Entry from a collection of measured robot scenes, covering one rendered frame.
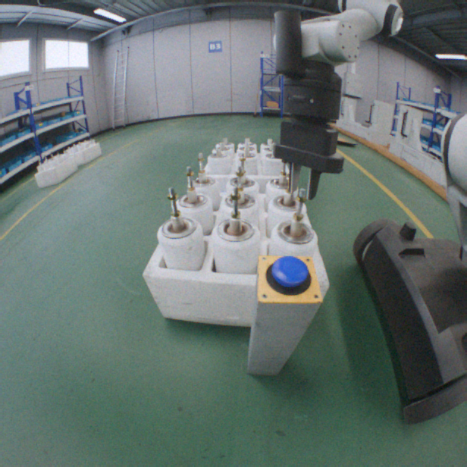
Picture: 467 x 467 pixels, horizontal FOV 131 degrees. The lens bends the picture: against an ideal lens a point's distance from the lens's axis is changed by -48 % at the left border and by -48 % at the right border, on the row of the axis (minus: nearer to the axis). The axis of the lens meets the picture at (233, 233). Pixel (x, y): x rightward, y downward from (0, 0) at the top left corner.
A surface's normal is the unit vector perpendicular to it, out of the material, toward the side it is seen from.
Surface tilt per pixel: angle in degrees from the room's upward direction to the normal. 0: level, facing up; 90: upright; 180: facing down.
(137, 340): 0
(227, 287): 90
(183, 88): 90
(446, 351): 45
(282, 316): 90
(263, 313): 90
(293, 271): 0
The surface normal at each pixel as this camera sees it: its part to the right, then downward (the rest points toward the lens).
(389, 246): -0.72, -0.58
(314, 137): -0.70, 0.44
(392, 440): -0.02, -0.80
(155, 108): -0.07, 0.60
